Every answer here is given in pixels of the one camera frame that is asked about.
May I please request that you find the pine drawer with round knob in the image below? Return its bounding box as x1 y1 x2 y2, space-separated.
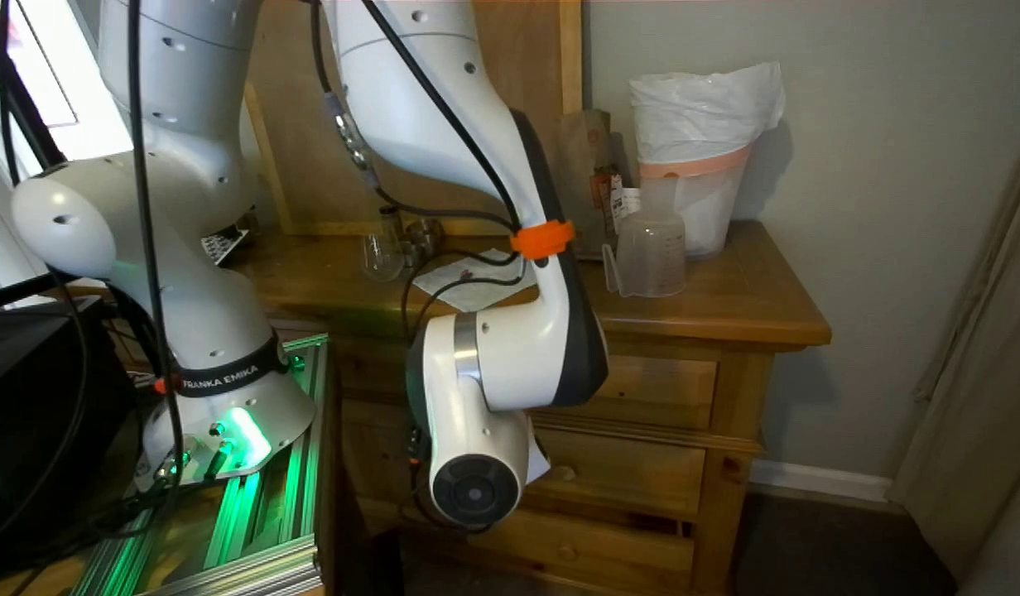
528 425 708 523
333 338 416 408
341 399 416 530
456 500 700 596
587 346 723 434

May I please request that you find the clear stemless glass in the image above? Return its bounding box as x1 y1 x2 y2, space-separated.
358 216 422 285

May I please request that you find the clear plastic measuring jug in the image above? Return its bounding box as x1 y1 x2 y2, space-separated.
609 180 692 301

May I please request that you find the pine wooden dresser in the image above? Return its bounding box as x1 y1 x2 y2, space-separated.
237 216 833 596

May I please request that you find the light wooden backboard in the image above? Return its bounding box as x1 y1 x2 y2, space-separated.
237 0 590 240

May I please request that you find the white bag lined bin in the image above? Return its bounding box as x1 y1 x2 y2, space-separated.
627 59 789 263

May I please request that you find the white baseboard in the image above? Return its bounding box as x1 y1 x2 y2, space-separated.
746 457 902 512

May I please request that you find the beige curtain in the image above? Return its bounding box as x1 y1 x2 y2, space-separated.
892 122 1020 587

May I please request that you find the black box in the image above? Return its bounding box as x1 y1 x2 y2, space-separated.
0 296 135 557

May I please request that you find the aluminium robot stand frame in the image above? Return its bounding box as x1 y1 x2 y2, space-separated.
68 334 332 596

